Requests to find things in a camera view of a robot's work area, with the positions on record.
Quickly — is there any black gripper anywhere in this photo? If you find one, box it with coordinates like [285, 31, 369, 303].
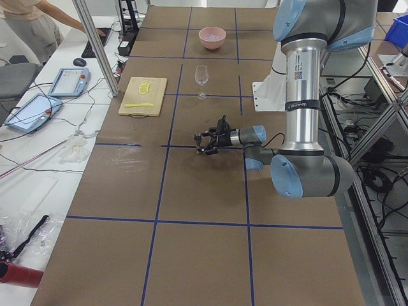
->
[193, 127, 240, 156]

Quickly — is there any steel cocktail jigger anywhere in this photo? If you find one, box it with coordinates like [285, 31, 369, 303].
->
[194, 133, 203, 154]

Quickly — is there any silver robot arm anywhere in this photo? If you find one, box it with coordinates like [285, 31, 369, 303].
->
[194, 1, 377, 198]

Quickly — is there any clear wine glass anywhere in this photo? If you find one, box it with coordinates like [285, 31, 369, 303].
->
[194, 65, 209, 86]

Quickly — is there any pile of ice cubes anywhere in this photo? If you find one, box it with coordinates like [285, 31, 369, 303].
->
[201, 32, 222, 41]

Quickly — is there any bamboo cutting board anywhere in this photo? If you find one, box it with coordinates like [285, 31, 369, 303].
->
[118, 76, 167, 117]

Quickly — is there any yellow plastic knife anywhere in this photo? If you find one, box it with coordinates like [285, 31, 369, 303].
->
[124, 103, 155, 108]

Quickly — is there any pink bowl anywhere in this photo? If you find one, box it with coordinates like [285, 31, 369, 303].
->
[198, 27, 226, 50]

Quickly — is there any black power box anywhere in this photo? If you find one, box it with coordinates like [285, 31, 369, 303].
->
[117, 41, 131, 57]

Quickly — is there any white crumpled cloth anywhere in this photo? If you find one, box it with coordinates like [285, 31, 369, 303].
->
[59, 136, 90, 163]

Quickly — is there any black keyboard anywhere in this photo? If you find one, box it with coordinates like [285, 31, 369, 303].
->
[81, 27, 112, 59]

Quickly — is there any teach pendant far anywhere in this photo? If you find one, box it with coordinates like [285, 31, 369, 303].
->
[48, 67, 91, 99]

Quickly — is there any teach pendant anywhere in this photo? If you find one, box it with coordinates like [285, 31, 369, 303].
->
[48, 67, 91, 99]
[4, 94, 62, 133]

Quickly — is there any black computer mouse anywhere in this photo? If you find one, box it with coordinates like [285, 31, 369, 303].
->
[73, 57, 87, 67]

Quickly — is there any teach pendant near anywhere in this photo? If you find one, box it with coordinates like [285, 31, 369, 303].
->
[4, 94, 62, 133]

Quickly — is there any grey office chair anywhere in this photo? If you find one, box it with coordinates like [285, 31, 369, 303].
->
[1, 58, 40, 102]

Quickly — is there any person in beige shirt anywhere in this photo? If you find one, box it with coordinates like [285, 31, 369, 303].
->
[0, 0, 106, 66]

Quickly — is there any blue storage bin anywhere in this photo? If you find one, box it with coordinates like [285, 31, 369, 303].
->
[385, 15, 408, 48]

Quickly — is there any red cylinder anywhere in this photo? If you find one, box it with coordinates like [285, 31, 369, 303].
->
[1, 261, 43, 288]

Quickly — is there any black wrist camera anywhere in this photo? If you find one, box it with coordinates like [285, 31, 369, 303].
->
[216, 115, 230, 135]

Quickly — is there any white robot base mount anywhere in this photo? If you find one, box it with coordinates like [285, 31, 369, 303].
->
[252, 68, 286, 112]

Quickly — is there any aluminium frame post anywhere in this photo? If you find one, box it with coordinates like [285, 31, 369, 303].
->
[72, 0, 119, 97]

